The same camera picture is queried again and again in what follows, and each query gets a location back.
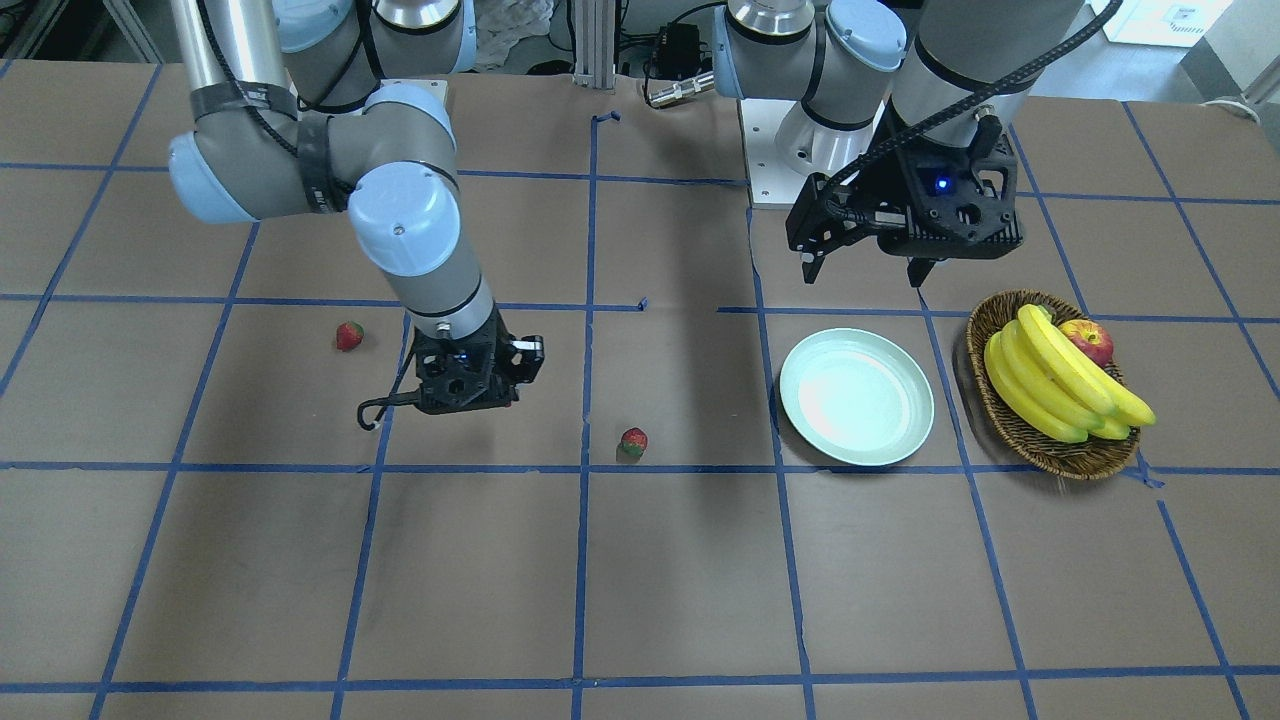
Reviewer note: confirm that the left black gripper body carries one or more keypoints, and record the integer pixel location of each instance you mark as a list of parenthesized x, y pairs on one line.
[(897, 170)]

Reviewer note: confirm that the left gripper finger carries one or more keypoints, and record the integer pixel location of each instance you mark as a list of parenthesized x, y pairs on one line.
[(919, 269), (813, 261)]

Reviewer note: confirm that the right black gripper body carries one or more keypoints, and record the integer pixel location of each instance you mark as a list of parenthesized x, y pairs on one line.
[(527, 357)]

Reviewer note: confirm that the red strawberry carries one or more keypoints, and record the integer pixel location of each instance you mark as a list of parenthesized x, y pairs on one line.
[(633, 444), (348, 336)]

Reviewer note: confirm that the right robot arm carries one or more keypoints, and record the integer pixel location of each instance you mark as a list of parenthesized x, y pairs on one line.
[(323, 107)]

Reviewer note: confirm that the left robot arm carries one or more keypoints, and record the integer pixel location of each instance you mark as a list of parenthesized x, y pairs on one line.
[(899, 127)]

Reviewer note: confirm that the light green plate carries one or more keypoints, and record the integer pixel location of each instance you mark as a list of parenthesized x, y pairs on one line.
[(856, 397)]

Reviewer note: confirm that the yellow banana bunch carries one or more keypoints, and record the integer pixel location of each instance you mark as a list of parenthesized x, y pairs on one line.
[(1054, 387)]

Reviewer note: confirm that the red apple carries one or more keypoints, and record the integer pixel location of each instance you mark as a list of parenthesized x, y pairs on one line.
[(1091, 338)]

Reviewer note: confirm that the wicker basket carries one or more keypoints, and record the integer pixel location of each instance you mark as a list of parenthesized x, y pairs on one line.
[(1096, 459)]

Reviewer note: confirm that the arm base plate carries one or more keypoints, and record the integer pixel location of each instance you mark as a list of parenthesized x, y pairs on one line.
[(783, 146)]

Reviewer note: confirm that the aluminium frame post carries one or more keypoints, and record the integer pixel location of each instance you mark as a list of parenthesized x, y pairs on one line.
[(594, 40)]

